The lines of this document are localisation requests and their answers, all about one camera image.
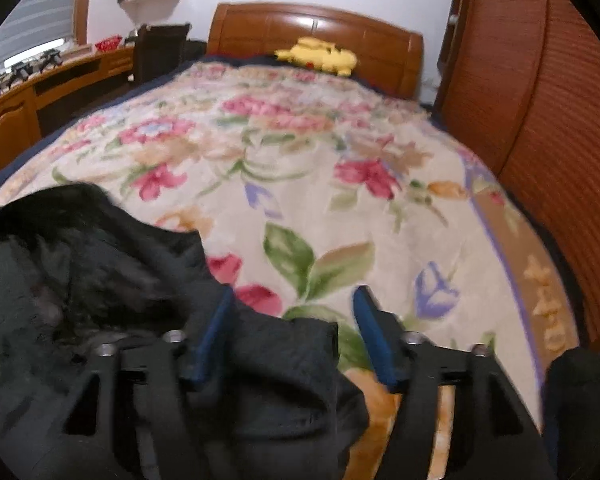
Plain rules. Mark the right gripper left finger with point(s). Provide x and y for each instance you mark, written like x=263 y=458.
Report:
x=126 y=416

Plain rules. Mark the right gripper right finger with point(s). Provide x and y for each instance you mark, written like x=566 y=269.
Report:
x=493 y=434

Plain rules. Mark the black padded jacket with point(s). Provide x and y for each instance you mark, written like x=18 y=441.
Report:
x=77 y=271

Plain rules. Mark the floral bed blanket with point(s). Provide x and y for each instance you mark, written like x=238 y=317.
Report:
x=304 y=186

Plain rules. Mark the wooden desk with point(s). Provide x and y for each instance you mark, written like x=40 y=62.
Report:
x=36 y=108

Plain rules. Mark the louvered wooden wardrobe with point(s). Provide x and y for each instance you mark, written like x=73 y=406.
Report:
x=522 y=90

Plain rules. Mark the wooden headboard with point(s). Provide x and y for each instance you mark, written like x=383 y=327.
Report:
x=389 y=57

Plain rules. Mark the red basket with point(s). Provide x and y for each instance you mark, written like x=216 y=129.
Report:
x=108 y=44

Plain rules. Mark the dark desk chair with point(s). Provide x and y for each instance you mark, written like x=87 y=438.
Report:
x=161 y=49

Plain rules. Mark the yellow plush toy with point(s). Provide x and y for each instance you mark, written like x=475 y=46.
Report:
x=319 y=55

